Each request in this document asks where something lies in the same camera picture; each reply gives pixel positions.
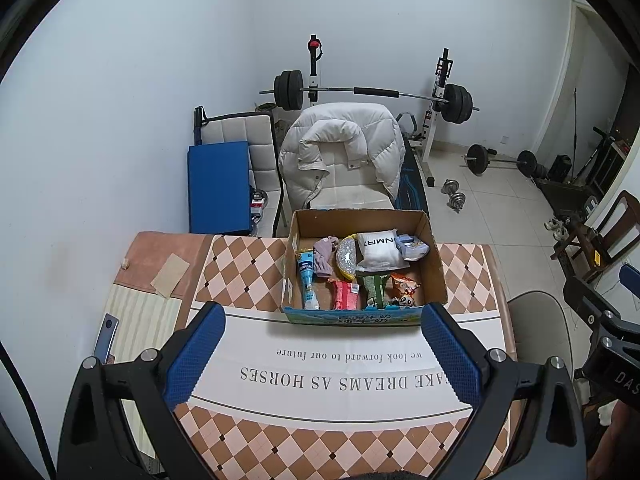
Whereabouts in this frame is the white pillow packet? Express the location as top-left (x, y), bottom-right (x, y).
top-left (356, 230), bottom-right (406, 271)

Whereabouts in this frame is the blue white tube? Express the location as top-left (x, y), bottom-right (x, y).
top-left (296, 250), bottom-right (321, 310)

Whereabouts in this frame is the dark wooden chair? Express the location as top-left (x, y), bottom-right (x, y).
top-left (550, 190), bottom-right (640, 283)

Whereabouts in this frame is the silver yellow-ended packet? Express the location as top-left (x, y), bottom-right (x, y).
top-left (335, 236), bottom-right (362, 281)

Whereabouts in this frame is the white puffer jacket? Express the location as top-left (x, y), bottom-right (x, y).
top-left (277, 102), bottom-right (406, 211)

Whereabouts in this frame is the weight bench with rack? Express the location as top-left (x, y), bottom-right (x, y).
top-left (306, 35), bottom-right (463, 211)

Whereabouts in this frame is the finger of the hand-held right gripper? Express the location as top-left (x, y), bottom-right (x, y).
top-left (562, 275), bottom-right (640, 343)
top-left (619, 264), bottom-right (640, 308)

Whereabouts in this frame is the green packet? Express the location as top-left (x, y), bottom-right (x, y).
top-left (357, 270), bottom-right (393, 308)

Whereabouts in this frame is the purple cloth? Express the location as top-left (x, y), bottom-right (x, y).
top-left (313, 236), bottom-right (343, 279)

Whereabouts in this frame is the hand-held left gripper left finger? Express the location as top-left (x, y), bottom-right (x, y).
top-left (56, 301), bottom-right (227, 480)

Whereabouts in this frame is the blue folded mat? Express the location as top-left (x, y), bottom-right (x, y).
top-left (187, 141), bottom-right (252, 237)

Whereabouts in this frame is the blue smartphone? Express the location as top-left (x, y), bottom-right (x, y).
top-left (94, 312), bottom-right (120, 365)

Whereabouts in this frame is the black box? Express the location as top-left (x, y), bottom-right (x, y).
top-left (547, 154), bottom-right (573, 183)

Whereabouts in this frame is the brown paper card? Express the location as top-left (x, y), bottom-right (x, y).
top-left (151, 253), bottom-right (191, 297)

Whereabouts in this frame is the short barbell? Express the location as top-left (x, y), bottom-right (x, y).
top-left (464, 144), bottom-right (538, 178)

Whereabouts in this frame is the beige striped table mat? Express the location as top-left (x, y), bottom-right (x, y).
top-left (102, 284), bottom-right (188, 366)

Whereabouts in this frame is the grey round chair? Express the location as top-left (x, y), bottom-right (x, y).
top-left (507, 291), bottom-right (576, 376)

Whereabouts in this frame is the dark exercise machine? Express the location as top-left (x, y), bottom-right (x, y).
top-left (537, 177), bottom-right (606, 216)

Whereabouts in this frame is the white quilted chair black frame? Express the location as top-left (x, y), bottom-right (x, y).
top-left (194, 106), bottom-right (291, 238)

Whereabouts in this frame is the person's right forearm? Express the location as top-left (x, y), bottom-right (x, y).
top-left (592, 402), bottom-right (640, 480)

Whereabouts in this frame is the cardboard box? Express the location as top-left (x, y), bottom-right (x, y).
top-left (281, 208), bottom-right (448, 327)

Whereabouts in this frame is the blue white snack packet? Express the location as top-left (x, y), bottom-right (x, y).
top-left (394, 234), bottom-right (431, 262)

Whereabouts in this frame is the orange snack packet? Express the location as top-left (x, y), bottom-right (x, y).
top-left (387, 272), bottom-right (423, 308)

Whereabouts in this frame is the red snack packet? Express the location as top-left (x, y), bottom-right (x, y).
top-left (330, 280), bottom-right (363, 311)

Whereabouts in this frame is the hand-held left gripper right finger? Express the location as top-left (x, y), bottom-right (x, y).
top-left (421, 302), bottom-right (588, 480)

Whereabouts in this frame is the long barbell with black plates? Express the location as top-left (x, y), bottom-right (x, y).
top-left (259, 69), bottom-right (481, 125)

